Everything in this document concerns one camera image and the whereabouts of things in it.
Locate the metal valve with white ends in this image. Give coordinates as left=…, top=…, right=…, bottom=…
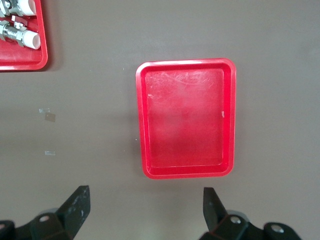
left=0, top=0, right=36, bottom=18
left=0, top=15, right=41, bottom=50

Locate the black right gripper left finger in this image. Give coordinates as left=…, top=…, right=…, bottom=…
left=0, top=185, right=91, bottom=240

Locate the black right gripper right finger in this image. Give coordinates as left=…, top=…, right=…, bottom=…
left=199, top=187, right=301, bottom=240

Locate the red tray holding valves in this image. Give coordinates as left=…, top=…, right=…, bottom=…
left=0, top=0, right=49, bottom=73

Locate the empty red plastic tray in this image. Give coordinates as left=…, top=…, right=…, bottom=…
left=135, top=57, right=237, bottom=180

